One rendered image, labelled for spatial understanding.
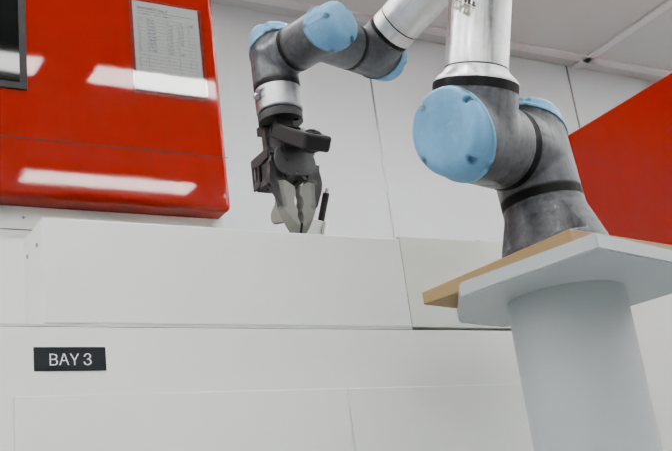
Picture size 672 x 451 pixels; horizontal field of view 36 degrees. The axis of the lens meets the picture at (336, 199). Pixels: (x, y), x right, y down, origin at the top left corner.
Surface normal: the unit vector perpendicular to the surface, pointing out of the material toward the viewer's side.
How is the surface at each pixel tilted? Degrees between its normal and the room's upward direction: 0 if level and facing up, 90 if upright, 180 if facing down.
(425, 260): 90
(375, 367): 90
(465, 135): 99
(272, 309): 90
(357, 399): 90
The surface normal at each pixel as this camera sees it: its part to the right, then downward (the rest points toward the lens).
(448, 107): -0.69, 0.00
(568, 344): -0.36, -0.28
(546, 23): 0.12, 0.93
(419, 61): 0.49, -0.36
